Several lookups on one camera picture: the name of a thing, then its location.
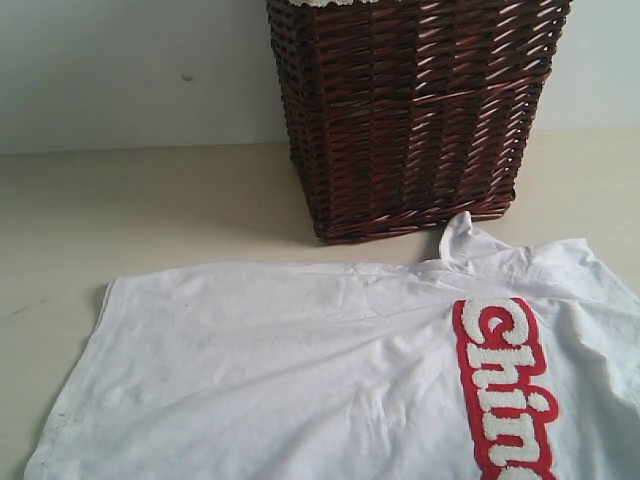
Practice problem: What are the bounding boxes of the white t-shirt red lettering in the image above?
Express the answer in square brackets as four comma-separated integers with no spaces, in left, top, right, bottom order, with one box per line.
[24,213,639,479]

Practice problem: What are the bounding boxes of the dark brown wicker basket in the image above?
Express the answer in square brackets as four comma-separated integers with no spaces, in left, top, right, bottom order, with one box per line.
[266,0,571,243]

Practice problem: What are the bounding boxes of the white lace basket liner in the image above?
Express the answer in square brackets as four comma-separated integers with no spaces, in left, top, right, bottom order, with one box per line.
[287,0,379,8]

